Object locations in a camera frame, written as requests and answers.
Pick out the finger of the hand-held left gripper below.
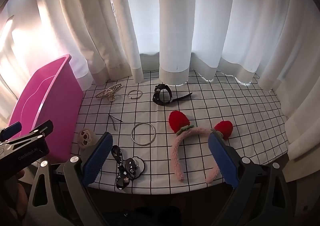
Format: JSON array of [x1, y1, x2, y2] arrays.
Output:
[[14, 120, 54, 144], [0, 121, 22, 141]]

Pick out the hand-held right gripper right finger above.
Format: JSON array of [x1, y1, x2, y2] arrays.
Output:
[[208, 131, 293, 226]]

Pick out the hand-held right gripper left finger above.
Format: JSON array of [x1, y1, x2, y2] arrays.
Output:
[[27, 131, 114, 226]]

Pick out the pink plastic tub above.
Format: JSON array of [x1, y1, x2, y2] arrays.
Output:
[[6, 54, 84, 166]]

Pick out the black printed hair bow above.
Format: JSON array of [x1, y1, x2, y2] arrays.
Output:
[[111, 145, 146, 190]]

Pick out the pink plush strawberry headband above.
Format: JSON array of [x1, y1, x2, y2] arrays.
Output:
[[169, 110, 234, 183]]

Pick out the black wristwatch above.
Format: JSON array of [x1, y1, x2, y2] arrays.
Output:
[[152, 84, 193, 106]]

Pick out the person's left hand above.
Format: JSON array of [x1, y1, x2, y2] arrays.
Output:
[[10, 168, 29, 218]]

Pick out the beige sloth face clip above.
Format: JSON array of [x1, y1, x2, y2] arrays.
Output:
[[78, 129, 97, 150]]

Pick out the black hairpin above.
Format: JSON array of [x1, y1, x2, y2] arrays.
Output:
[[107, 113, 124, 132]]

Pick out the large silver bangle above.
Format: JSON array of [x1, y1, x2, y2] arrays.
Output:
[[131, 122, 157, 146]]

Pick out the white checkered tablecloth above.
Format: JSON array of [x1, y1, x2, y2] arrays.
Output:
[[70, 68, 291, 195]]

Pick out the pearl hair claw clip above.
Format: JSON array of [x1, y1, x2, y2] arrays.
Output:
[[95, 82, 123, 103]]

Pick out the small thin silver bangle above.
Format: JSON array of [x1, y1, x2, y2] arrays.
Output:
[[127, 90, 143, 100]]

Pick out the cream thick curtain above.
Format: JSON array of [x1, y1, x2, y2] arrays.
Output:
[[55, 0, 145, 86]]

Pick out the white sheer curtain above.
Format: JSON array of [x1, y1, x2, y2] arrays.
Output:
[[0, 0, 320, 184]]

